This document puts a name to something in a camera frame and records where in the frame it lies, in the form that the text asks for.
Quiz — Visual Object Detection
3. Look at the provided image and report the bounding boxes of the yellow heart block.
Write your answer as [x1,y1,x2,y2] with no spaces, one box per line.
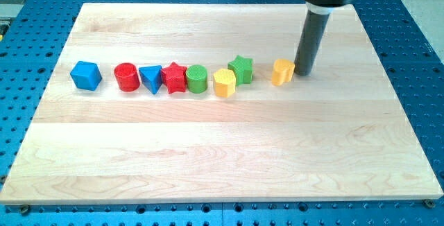
[271,59,295,86]

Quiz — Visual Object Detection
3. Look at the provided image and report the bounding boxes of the yellow hexagon block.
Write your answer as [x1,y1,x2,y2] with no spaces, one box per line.
[213,69,236,98]

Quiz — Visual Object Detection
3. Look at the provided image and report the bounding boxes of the green cylinder block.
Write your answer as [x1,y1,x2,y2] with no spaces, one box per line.
[186,64,207,94]

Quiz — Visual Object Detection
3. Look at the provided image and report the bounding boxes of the green star block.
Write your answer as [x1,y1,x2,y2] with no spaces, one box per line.
[228,55,253,86]

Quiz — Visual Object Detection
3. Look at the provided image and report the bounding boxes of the red star block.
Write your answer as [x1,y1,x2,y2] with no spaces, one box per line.
[161,62,187,94]

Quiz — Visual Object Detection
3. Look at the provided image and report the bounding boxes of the blue triangle block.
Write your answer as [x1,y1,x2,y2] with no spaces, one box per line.
[139,65,162,94]

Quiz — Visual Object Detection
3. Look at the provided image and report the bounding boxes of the red cylinder block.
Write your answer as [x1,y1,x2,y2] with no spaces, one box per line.
[114,62,140,92]

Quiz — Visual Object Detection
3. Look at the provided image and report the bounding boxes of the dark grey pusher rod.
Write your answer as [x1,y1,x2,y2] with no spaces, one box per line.
[294,10,330,76]

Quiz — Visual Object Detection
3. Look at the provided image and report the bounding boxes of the wooden board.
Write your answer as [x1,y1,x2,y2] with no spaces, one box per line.
[1,3,443,205]

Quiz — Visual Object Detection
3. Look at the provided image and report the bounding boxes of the blue cube block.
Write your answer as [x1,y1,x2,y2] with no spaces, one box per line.
[70,61,102,91]

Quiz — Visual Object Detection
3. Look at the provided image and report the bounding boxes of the brass screw left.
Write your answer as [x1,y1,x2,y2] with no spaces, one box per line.
[18,205,31,215]

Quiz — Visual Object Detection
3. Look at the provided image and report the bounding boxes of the brass screw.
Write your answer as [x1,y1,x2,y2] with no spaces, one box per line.
[423,199,436,209]
[18,205,31,215]

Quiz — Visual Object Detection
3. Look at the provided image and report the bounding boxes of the brass screw right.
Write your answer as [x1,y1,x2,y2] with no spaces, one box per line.
[423,199,436,209]

